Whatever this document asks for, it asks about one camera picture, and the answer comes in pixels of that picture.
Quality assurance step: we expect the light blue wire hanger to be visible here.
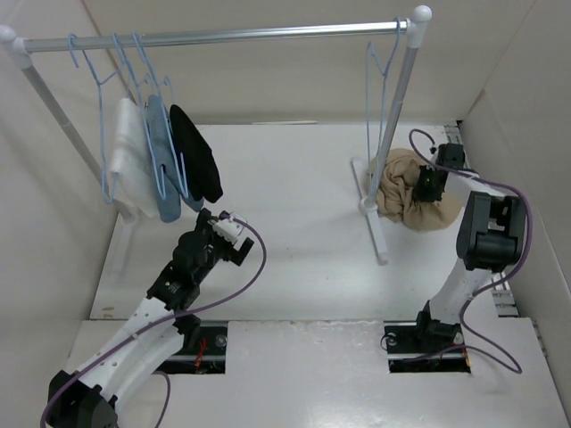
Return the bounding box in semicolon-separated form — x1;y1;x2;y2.
365;17;403;187

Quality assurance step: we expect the white metal clothes rack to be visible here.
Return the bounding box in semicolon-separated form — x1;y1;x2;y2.
1;5;433;266

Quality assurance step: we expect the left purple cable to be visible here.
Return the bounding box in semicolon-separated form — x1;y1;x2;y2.
39;215;269;428

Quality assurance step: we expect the beige t shirt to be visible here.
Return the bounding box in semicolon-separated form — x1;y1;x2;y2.
376;149;463;232

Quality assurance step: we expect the white hanging shirt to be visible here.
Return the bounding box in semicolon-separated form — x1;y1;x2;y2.
108;97;159;218

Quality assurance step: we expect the black hanging shirt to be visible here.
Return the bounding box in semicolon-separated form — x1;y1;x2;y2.
170;104;223;203

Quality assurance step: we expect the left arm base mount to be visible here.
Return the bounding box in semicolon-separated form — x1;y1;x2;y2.
157;321;228;375

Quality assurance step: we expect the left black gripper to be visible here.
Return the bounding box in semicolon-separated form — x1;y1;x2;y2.
194;210;251;284

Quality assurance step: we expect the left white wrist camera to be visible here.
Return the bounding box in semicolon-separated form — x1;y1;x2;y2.
212;211;247;244

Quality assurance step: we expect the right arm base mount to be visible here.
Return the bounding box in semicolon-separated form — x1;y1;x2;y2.
380;321;471;374

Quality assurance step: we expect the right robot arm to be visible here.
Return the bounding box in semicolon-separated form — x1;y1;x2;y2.
412;144;525;353

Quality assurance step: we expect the blue hanging shirt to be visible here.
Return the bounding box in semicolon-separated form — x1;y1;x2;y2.
146;95;203;223

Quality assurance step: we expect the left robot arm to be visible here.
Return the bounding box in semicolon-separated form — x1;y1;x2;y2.
39;209;265;427

